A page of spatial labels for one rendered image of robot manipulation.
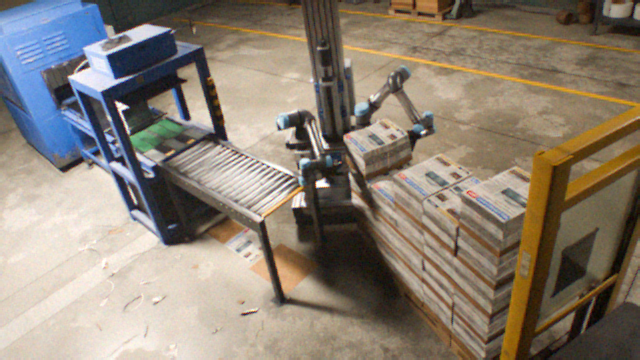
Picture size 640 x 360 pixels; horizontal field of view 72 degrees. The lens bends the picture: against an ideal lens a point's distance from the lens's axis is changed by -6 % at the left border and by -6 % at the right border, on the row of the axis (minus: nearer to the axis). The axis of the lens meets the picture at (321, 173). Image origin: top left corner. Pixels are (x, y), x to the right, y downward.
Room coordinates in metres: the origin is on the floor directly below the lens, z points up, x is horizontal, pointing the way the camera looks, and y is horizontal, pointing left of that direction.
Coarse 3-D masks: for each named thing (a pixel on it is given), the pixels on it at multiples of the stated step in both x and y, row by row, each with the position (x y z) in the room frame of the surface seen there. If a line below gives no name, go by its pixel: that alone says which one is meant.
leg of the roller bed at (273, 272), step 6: (258, 234) 2.41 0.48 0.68; (264, 234) 2.40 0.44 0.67; (264, 240) 2.39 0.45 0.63; (264, 246) 2.39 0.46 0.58; (270, 246) 2.41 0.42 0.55; (264, 252) 2.40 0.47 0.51; (270, 252) 2.40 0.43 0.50; (270, 258) 2.39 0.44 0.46; (270, 264) 2.38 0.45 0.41; (270, 270) 2.39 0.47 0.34; (276, 270) 2.41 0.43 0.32; (270, 276) 2.41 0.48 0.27; (276, 276) 2.40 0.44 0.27; (276, 282) 2.39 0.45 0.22; (276, 288) 2.38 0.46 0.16; (276, 294) 2.40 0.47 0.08; (282, 294) 2.40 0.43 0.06; (282, 300) 2.39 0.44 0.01
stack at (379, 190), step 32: (352, 192) 2.81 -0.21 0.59; (384, 192) 2.44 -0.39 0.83; (384, 224) 2.41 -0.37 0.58; (416, 224) 2.09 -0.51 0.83; (384, 256) 2.44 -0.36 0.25; (416, 256) 2.08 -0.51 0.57; (448, 256) 1.82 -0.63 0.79; (416, 288) 2.09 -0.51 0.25; (448, 288) 1.80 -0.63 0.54; (448, 320) 1.78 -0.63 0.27
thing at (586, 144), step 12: (636, 108) 1.36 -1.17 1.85; (612, 120) 1.30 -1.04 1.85; (624, 120) 1.29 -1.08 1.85; (636, 120) 1.29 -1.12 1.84; (588, 132) 1.26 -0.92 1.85; (600, 132) 1.24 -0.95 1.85; (612, 132) 1.24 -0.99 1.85; (624, 132) 1.27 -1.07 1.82; (564, 144) 1.21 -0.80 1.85; (576, 144) 1.20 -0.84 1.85; (588, 144) 1.19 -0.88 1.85; (600, 144) 1.21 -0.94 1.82; (552, 156) 1.15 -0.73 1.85; (564, 156) 1.15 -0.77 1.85; (576, 156) 1.17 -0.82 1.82; (588, 156) 1.19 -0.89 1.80
